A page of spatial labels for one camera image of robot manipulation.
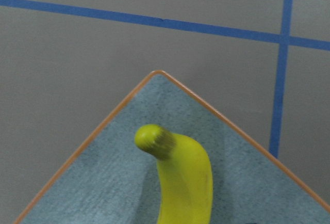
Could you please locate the grey square plate orange rim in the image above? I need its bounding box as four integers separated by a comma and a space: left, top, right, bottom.
16, 71, 329, 223

